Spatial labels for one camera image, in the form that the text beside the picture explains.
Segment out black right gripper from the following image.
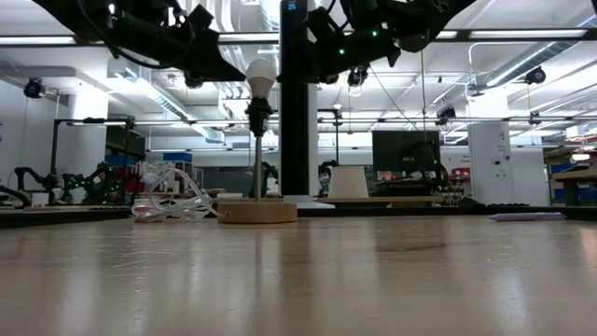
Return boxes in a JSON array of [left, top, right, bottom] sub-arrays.
[[277, 7, 377, 87]]

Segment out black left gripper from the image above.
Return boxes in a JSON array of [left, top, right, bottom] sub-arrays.
[[162, 5, 247, 89]]

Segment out white LED lightbulb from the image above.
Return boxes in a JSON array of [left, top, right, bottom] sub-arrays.
[[245, 58, 278, 100]]

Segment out white lampshade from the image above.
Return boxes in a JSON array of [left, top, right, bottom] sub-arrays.
[[327, 166, 369, 200]]

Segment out black computer monitor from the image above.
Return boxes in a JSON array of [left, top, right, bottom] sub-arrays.
[[371, 130, 442, 177]]

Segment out wooden base lamp stand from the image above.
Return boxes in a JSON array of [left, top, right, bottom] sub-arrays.
[[216, 96, 299, 225]]

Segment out clear plastic bag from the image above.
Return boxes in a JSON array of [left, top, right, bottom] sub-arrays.
[[132, 167, 230, 223]]

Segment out white building pillar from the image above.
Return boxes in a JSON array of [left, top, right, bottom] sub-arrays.
[[468, 121, 514, 206]]

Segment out purple pen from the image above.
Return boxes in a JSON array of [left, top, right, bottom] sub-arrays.
[[488, 212, 568, 222]]

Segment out shelf with blue bins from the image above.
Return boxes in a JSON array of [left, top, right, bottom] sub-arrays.
[[545, 148, 597, 206]]

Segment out background wooden table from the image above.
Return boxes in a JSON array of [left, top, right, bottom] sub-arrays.
[[552, 168, 597, 206]]

